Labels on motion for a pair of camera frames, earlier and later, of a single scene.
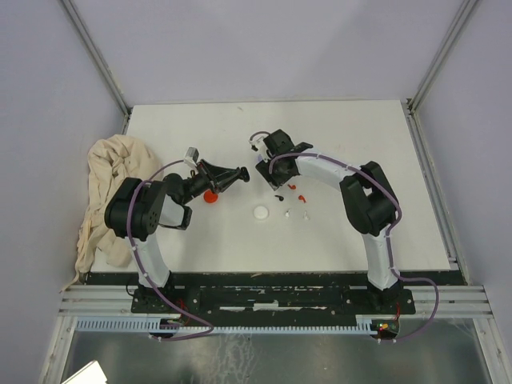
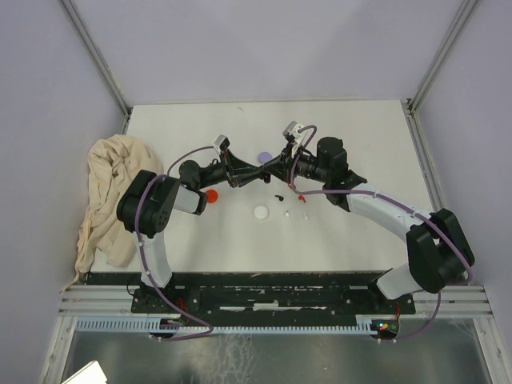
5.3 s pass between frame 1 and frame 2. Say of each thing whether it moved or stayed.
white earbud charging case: stayed
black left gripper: moved
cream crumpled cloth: stayed
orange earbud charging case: stayed
